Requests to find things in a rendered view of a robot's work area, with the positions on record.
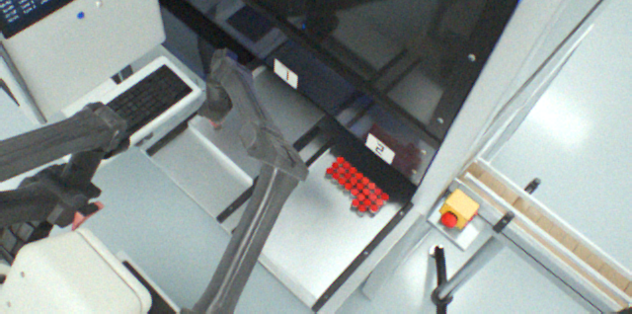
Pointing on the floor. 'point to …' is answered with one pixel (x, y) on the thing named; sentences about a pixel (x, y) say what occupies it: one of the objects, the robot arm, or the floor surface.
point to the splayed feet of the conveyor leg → (439, 278)
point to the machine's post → (489, 93)
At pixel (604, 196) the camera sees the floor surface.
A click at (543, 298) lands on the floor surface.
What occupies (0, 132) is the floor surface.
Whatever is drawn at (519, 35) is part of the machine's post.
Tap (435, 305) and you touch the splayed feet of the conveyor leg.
